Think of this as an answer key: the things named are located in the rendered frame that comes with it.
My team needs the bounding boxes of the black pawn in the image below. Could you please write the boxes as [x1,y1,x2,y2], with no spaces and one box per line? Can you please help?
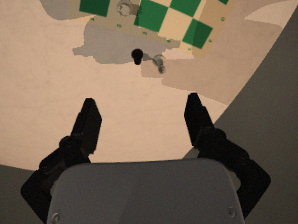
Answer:
[131,49,143,65]

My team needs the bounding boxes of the white rook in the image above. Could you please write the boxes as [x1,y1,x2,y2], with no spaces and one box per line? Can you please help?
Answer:
[117,0,133,17]

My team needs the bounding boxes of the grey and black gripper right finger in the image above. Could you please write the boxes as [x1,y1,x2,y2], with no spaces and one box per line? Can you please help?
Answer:
[184,93,271,220]

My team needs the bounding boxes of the green and cream chessboard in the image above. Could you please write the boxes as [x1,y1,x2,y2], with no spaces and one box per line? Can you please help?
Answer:
[68,0,238,59]

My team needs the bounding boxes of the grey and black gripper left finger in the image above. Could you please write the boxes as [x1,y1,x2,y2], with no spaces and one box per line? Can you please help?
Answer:
[20,98,102,224]

